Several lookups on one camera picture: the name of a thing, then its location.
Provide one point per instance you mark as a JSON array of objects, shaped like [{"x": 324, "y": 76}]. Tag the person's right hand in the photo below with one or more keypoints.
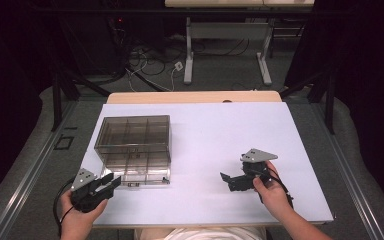
[{"x": 273, "y": 200}]

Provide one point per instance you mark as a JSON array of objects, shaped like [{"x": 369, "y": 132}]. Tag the aluminium rail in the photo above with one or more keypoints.
[
  {"x": 30, "y": 176},
  {"x": 350, "y": 186}
]

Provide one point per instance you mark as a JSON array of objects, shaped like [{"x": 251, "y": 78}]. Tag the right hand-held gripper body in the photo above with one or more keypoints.
[{"x": 248, "y": 181}]

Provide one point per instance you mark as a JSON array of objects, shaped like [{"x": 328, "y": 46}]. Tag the transparent brown drawer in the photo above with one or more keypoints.
[{"x": 143, "y": 173}]

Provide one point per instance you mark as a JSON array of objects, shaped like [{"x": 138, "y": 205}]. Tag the white plug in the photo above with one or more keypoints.
[{"x": 178, "y": 65}]

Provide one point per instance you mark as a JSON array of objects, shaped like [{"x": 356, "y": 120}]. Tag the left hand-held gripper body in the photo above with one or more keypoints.
[{"x": 86, "y": 196}]

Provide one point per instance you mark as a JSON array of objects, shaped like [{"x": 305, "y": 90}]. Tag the black metal stand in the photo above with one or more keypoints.
[
  {"x": 329, "y": 106},
  {"x": 57, "y": 100}
]

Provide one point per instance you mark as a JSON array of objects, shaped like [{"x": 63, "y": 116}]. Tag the black equipment with red light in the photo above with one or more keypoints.
[{"x": 118, "y": 20}]

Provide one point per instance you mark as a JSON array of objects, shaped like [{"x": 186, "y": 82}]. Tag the white table mat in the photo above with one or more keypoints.
[{"x": 200, "y": 133}]

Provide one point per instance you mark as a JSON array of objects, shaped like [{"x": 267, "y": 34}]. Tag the person's left hand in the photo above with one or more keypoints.
[{"x": 76, "y": 220}]

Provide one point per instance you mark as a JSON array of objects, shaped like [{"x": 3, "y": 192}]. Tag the white desk with metal legs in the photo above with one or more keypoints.
[{"x": 226, "y": 30}]

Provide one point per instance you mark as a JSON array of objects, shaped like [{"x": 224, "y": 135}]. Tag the dark metal rack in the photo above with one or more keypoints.
[{"x": 286, "y": 31}]

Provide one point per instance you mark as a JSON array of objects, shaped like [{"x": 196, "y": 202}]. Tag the person's white clothing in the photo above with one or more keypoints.
[{"x": 206, "y": 234}]

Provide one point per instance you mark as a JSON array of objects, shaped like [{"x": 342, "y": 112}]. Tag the dark curtain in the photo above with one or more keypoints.
[
  {"x": 6, "y": 83},
  {"x": 373, "y": 83}
]

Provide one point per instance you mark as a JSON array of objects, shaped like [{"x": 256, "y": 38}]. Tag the brown transparent drawer box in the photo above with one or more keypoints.
[{"x": 133, "y": 131}]

